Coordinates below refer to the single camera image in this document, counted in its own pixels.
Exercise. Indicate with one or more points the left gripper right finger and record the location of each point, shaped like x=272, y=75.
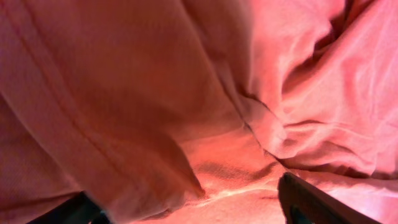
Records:
x=302, y=202

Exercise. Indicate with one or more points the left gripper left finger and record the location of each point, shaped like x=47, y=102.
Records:
x=77, y=210

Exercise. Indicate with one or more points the coral red t-shirt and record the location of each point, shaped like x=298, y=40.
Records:
x=191, y=111

